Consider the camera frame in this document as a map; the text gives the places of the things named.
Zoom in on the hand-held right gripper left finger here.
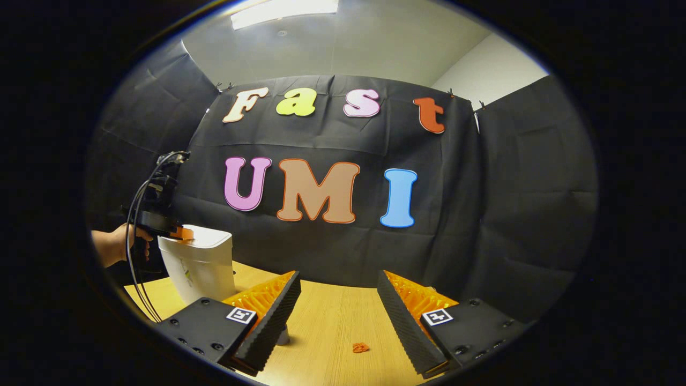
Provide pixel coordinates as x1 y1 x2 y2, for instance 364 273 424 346
158 270 302 377

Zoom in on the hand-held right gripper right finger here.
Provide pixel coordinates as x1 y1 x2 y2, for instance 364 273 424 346
377 270 528 380

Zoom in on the white desktop garbage bin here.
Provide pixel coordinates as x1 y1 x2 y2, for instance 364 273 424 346
158 225 236 306

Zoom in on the wooden desktop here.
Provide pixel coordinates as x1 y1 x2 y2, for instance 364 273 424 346
124 261 461 386

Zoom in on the black backdrop cloth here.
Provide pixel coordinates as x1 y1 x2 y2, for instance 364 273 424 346
86 40 598 322

